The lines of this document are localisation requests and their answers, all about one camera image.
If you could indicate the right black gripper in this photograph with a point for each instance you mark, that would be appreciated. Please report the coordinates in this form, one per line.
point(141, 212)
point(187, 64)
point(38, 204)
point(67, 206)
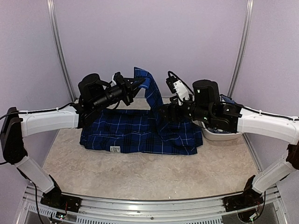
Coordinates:
point(169, 108)

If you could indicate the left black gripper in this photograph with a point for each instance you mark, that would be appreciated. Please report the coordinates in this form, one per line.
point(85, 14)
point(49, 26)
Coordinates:
point(127, 87)

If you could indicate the blue plaid long sleeve shirt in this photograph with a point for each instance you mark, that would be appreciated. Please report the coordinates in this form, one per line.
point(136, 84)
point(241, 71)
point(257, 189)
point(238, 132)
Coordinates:
point(144, 131)

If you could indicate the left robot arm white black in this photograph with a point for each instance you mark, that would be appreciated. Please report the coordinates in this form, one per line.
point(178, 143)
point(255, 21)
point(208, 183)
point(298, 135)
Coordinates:
point(95, 95)

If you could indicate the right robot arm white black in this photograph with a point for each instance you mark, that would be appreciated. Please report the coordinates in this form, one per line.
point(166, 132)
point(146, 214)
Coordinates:
point(204, 104)

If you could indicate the white plastic basin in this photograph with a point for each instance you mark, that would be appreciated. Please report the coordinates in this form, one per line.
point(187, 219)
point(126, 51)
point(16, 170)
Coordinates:
point(219, 136)

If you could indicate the grey black patterned shirt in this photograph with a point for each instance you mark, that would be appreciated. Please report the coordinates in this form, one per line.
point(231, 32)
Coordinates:
point(226, 100)

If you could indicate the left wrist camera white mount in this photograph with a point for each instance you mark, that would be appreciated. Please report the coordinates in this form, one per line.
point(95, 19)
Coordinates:
point(115, 78)

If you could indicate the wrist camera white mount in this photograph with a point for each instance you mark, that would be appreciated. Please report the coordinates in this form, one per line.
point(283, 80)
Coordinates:
point(178, 87)
point(115, 78)

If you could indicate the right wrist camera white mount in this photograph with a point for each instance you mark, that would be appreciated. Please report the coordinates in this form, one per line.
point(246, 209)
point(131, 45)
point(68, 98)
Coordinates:
point(178, 87)

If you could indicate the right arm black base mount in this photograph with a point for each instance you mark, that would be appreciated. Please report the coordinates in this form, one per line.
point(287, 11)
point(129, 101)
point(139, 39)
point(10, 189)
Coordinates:
point(241, 201)

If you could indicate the left aluminium frame post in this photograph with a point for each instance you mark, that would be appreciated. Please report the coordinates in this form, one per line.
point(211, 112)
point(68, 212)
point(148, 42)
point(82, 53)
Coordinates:
point(59, 49)

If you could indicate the aluminium frame post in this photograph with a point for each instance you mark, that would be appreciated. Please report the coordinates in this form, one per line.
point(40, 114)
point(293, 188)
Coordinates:
point(242, 46)
point(59, 49)

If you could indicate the right aluminium frame post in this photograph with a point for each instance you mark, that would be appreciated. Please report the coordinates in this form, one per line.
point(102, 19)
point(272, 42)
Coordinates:
point(242, 46)

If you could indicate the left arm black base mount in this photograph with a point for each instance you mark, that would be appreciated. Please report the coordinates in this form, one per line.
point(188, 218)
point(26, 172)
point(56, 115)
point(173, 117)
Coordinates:
point(62, 202)

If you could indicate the front aluminium rail base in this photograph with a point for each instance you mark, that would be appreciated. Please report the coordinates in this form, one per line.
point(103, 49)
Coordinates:
point(97, 210)

